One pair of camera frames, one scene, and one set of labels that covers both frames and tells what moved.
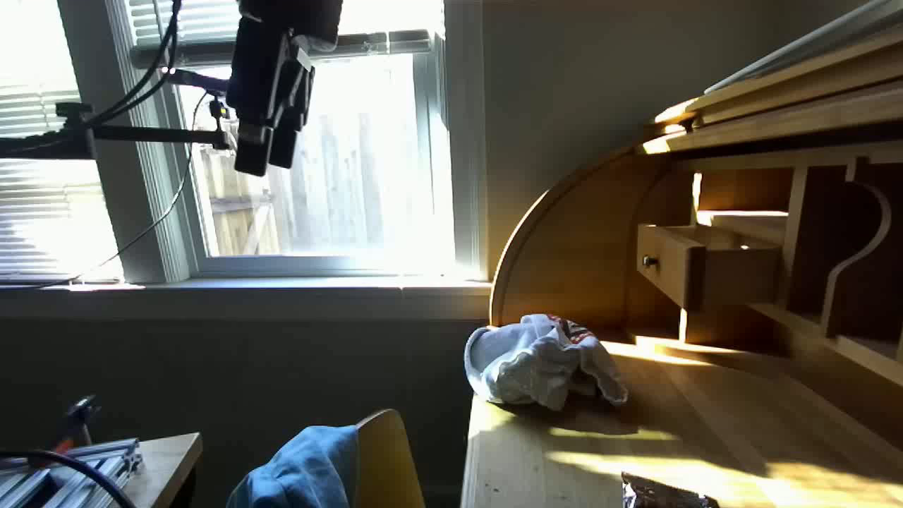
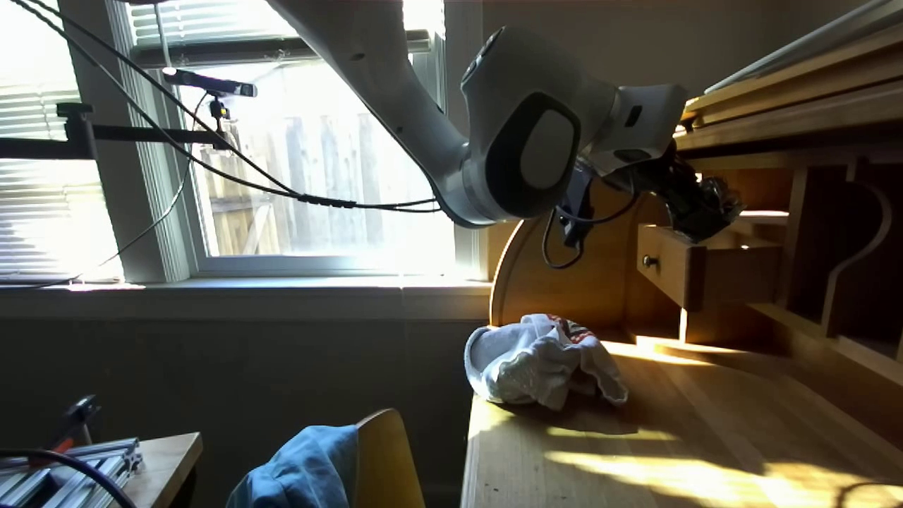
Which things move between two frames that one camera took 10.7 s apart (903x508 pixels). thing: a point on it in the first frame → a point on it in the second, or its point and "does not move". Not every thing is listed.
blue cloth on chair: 320,467 does not move
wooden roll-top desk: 744,273 does not move
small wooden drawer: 713,266 does not move
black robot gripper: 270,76 → 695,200
